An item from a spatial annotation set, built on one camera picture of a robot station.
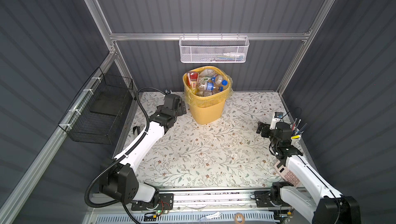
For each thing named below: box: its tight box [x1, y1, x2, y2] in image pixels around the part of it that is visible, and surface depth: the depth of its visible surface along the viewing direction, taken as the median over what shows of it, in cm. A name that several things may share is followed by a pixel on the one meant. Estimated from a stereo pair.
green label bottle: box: [198, 69, 218, 84], surface depth 91 cm
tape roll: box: [234, 212, 245, 224], surface depth 71 cm
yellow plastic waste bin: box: [182, 66, 232, 125], surface depth 88 cm
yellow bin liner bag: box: [183, 66, 234, 106], surface depth 85 cm
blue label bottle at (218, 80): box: [211, 74, 229, 86], surface depth 91 cm
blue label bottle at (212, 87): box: [203, 81, 224, 93], surface depth 93 cm
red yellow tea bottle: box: [186, 71, 200, 91], surface depth 90 cm
